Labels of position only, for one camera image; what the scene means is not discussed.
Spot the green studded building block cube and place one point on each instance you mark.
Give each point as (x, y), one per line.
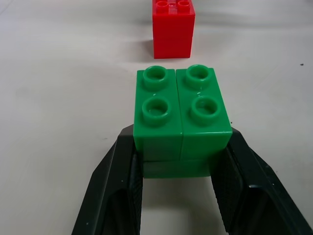
(182, 115)

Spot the red studded building block cube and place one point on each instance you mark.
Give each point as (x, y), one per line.
(172, 31)

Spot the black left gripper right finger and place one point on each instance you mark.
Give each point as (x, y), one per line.
(254, 193)

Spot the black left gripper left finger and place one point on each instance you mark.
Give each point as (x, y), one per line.
(115, 186)

